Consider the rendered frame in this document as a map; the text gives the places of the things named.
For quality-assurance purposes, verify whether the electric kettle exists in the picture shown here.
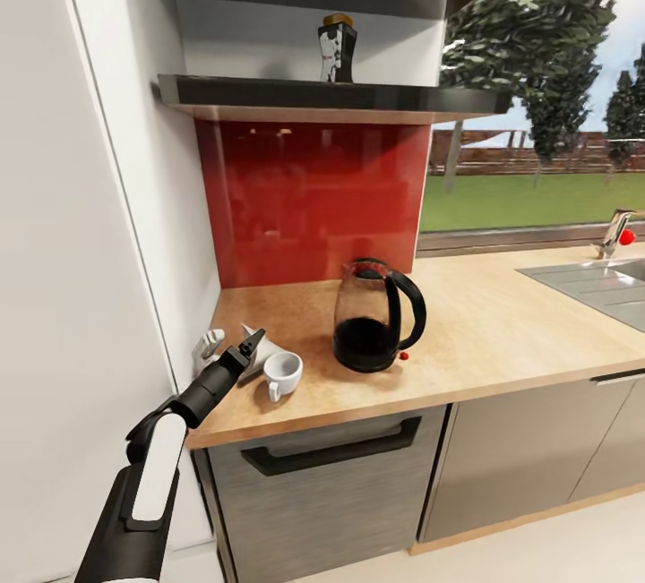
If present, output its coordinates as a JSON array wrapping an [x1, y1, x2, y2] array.
[[333, 258, 426, 373]]

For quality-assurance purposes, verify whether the bottle of coffee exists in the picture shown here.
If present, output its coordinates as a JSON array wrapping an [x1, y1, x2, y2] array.
[[318, 12, 357, 83]]

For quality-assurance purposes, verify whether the coffee cup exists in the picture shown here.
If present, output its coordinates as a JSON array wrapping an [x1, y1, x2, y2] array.
[[263, 352, 304, 402]]

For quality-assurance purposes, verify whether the paper coffee filter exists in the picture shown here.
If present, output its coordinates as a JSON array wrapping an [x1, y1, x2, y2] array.
[[238, 326, 285, 380]]

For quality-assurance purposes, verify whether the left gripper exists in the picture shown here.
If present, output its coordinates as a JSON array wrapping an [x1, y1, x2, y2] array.
[[188, 328, 266, 406]]

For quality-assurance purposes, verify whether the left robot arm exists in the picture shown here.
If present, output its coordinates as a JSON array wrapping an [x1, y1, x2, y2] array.
[[74, 328, 266, 583]]

